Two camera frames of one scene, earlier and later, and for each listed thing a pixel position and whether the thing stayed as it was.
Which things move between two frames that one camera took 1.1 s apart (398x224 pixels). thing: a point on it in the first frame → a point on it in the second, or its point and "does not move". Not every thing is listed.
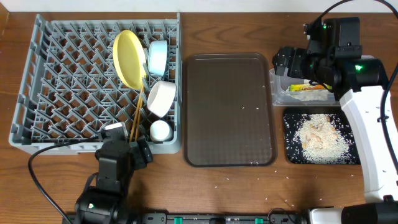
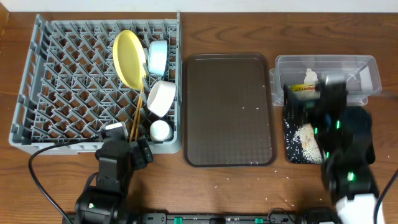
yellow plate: (130, 59) does not move
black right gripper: (298, 55) → (337, 116)
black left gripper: (137, 152) does not move
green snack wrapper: (308, 87) does not move
